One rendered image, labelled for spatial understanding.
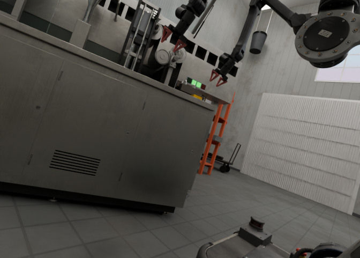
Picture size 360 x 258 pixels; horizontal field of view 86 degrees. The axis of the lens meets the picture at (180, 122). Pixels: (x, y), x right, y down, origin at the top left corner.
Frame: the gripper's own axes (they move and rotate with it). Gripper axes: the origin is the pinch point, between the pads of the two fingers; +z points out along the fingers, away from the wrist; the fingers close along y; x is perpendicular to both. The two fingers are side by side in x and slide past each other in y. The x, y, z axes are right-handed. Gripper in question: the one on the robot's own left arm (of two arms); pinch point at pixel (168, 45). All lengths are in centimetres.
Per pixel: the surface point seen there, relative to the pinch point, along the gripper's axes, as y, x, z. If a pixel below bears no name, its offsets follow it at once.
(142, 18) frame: -4, -52, -2
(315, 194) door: -646, 67, 61
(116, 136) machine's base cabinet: -4, 5, 62
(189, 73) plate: -81, -59, 9
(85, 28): 19, -67, 28
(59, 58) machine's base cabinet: 35, -26, 42
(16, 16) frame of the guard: 56, -44, 38
